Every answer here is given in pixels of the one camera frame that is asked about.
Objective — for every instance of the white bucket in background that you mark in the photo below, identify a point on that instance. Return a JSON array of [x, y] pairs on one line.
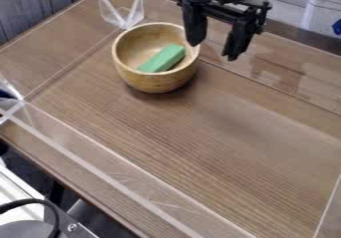
[[321, 15]]

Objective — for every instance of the clear acrylic corner bracket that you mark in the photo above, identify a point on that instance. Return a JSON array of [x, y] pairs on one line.
[[121, 17]]

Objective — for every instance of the brown wooden bowl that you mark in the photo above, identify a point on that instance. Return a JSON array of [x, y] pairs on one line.
[[135, 46]]

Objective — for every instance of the metal bracket with screw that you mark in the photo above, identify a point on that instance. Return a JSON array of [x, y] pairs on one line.
[[70, 228]]

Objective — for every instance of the green rectangular block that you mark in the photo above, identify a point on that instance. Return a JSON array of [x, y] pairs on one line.
[[163, 59]]

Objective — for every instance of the clear acrylic table fence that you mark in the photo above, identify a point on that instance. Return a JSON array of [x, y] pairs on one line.
[[231, 158]]

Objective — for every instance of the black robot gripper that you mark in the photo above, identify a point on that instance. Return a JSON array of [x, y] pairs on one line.
[[226, 10]]

